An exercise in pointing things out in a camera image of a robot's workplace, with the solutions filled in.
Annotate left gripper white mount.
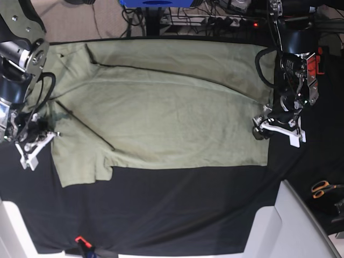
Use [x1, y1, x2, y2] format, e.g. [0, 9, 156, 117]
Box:
[252, 104, 306, 148]

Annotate red black clamp bottom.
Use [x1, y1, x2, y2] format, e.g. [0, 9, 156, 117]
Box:
[75, 236, 98, 258]

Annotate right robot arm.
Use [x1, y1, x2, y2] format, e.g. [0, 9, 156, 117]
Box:
[1, 1, 60, 170]

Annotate red black clamp right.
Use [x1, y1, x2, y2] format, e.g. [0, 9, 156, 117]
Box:
[316, 46, 329, 76]

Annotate blue plastic bin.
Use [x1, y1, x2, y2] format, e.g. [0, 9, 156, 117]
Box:
[119, 0, 193, 8]

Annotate orange handled scissors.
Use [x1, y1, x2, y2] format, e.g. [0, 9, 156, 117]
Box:
[311, 180, 343, 199]

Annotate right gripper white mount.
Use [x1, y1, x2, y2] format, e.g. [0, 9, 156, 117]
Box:
[5, 112, 61, 171]

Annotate olive green T-shirt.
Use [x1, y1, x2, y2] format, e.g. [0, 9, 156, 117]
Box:
[41, 40, 272, 187]

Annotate red black clamp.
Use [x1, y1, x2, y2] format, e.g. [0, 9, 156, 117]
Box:
[316, 46, 329, 76]
[75, 236, 98, 258]

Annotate black table cloth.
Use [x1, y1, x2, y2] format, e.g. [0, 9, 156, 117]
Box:
[0, 34, 344, 256]

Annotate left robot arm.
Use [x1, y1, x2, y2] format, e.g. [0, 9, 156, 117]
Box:
[253, 1, 322, 148]

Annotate white power strip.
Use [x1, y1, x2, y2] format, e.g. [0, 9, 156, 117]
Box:
[160, 13, 265, 27]

